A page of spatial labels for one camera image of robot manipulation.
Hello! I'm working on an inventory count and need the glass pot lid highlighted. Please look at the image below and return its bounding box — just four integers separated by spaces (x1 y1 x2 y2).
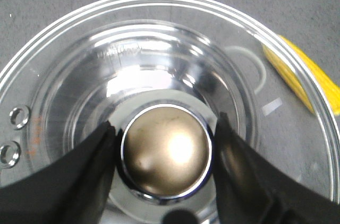
1 0 339 223

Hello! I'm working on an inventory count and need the yellow corn cob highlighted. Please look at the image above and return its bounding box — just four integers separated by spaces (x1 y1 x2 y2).
262 36 339 116

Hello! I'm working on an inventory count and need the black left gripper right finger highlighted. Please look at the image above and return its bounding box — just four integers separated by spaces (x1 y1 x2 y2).
214 113 339 223

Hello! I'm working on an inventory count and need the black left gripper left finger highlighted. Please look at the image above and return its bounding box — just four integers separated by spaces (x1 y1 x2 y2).
1 122 116 223

